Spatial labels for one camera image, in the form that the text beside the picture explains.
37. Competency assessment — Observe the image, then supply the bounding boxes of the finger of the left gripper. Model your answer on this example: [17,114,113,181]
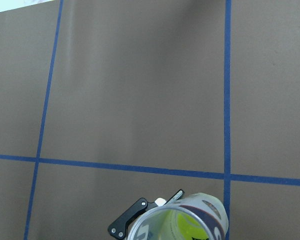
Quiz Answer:
[107,189,185,238]

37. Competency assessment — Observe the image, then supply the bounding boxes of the tennis ball with Roland Garros print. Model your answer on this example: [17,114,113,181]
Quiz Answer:
[176,212,210,240]

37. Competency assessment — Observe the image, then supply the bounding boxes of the Wilson tennis ball can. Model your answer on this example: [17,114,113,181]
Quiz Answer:
[127,192,229,240]

